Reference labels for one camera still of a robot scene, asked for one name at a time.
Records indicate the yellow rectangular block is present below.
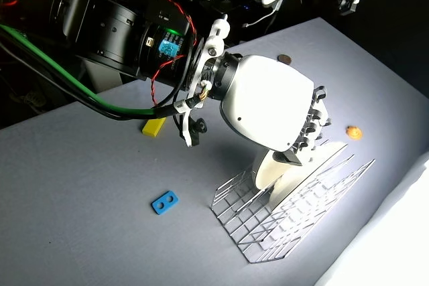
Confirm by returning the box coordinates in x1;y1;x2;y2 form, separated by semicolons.
141;117;168;139

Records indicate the swirl-shaped brown cookie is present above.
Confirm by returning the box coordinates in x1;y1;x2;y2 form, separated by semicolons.
346;125;363;141

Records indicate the thick green cable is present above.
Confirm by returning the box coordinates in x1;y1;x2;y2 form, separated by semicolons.
0;24;165;121

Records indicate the thick black cable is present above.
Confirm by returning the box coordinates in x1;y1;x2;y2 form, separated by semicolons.
0;41;202;123

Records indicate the silver wire dish rack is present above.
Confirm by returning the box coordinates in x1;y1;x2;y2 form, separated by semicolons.
210;141;376;263

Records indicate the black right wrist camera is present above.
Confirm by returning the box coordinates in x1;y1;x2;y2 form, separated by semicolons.
189;117;208;145

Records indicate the thin white cable with plug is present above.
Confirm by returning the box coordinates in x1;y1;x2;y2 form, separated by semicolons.
243;0;284;29

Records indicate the white plate with dark rim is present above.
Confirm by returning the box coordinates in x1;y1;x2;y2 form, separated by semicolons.
269;141;348;212
251;150;292;190

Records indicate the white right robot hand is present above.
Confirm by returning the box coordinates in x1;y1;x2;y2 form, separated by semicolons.
219;54;332;166

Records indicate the blue block with two holes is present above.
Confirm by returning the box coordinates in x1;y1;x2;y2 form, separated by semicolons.
150;190;180;216

